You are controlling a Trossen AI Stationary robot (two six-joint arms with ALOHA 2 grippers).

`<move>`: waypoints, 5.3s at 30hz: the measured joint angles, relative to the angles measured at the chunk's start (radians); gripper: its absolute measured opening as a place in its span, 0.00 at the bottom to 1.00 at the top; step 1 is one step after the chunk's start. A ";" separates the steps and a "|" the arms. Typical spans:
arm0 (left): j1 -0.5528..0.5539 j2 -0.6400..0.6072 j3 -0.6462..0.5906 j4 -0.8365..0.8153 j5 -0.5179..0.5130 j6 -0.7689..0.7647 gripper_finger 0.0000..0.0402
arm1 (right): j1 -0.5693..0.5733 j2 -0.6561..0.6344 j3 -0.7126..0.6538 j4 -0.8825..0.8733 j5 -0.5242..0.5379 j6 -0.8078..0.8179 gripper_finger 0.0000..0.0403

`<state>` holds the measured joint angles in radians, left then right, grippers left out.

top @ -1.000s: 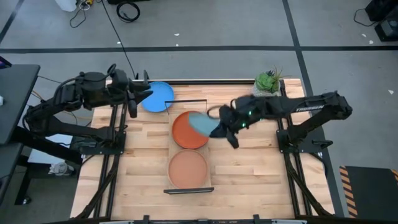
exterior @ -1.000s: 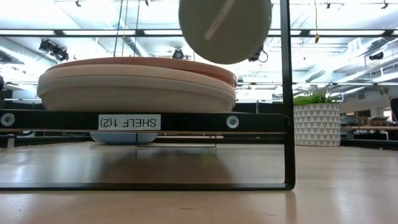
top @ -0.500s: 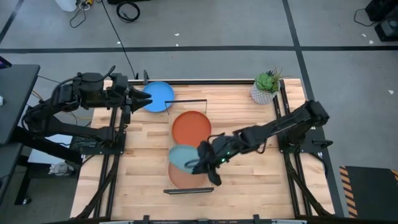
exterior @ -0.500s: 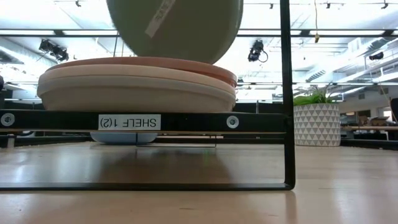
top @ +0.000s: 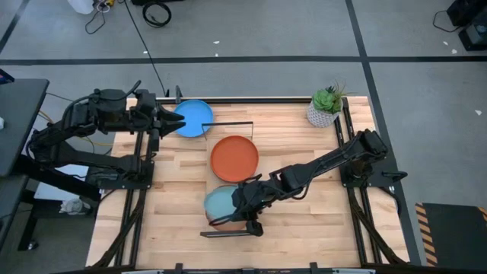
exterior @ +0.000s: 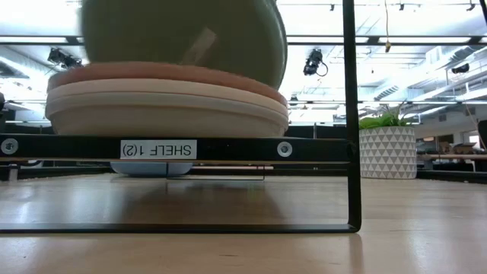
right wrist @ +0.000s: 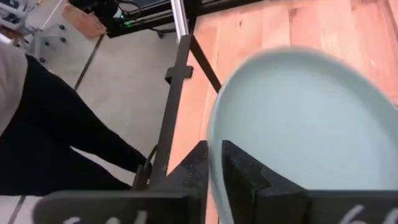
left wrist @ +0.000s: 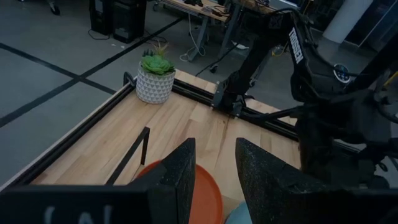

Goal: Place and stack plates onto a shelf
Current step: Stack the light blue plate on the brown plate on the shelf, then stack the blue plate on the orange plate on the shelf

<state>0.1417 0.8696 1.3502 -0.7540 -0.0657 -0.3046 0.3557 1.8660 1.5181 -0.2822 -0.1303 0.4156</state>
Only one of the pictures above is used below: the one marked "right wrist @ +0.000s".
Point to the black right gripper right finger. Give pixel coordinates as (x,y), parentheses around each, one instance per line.
(248,193)

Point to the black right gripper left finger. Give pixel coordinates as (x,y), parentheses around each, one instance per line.
(174,202)

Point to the green-grey plate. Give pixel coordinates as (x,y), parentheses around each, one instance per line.
(295,118)

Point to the person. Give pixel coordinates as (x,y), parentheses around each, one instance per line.
(46,140)

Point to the black electronic device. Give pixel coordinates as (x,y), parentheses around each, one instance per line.
(105,12)

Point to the brown wooden box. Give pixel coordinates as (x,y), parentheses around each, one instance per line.
(84,21)

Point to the black table frame rail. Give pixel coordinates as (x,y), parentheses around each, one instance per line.
(171,109)

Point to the silver aluminium post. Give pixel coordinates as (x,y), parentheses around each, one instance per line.
(179,18)

